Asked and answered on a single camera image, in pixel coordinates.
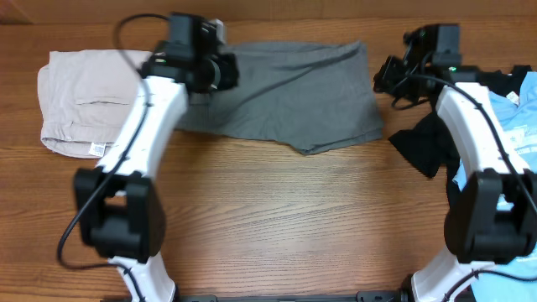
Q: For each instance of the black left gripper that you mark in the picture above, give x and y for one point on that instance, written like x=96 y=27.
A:
x=230 y=73

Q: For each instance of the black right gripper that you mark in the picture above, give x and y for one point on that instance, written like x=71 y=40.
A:
x=382 y=82

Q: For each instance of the grey shorts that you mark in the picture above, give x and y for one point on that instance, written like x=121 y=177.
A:
x=312 y=97

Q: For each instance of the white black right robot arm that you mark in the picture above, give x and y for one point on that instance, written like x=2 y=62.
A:
x=494 y=219

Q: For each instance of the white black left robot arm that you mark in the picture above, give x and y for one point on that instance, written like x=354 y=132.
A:
x=119 y=212

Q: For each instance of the black t-shirt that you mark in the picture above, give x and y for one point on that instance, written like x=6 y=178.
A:
x=428 y=145

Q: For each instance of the light blue t-shirt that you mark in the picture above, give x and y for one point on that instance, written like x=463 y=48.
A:
x=515 y=110

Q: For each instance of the folded beige shorts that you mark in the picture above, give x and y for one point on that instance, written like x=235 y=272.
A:
x=85 y=97

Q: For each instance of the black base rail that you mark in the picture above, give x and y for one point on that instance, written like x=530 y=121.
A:
x=361 y=296

